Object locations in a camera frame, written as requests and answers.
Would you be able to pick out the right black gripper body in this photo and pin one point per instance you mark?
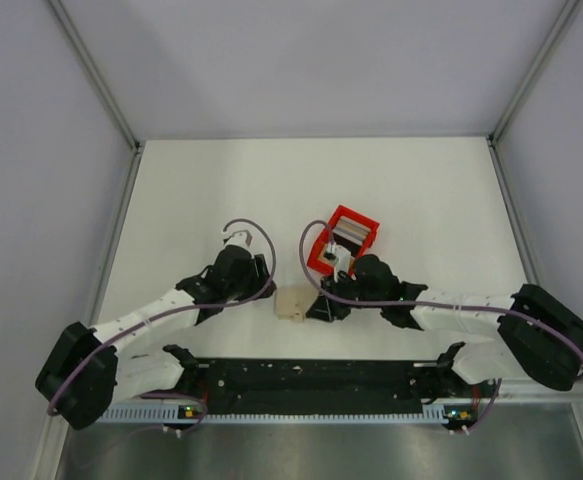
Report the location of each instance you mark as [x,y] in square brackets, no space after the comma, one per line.
[344,286]

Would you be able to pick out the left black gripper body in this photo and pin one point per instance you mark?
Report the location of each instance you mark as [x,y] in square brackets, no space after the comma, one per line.
[244,288]

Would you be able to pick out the beige card holder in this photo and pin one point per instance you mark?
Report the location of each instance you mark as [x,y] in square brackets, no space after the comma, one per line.
[292,302]

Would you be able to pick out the red plastic card tray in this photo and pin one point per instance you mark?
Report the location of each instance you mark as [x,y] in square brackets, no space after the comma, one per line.
[315,260]

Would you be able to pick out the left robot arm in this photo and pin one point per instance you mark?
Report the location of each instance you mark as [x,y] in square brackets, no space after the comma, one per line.
[92,368]

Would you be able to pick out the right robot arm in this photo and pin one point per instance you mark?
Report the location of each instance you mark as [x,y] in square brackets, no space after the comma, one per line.
[528,332]

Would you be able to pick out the stack of upright cards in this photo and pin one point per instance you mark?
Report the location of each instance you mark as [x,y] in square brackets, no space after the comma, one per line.
[351,232]

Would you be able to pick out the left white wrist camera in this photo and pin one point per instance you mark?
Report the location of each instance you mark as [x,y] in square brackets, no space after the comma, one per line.
[241,238]

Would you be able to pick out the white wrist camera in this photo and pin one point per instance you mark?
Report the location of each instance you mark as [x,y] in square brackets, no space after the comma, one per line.
[338,257]
[241,238]

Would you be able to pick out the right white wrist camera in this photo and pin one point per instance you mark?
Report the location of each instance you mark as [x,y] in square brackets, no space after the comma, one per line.
[338,257]

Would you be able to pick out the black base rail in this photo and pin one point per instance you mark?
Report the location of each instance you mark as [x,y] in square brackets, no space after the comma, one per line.
[309,386]

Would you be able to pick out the white slotted cable duct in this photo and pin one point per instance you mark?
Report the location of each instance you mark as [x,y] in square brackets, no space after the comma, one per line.
[172,413]

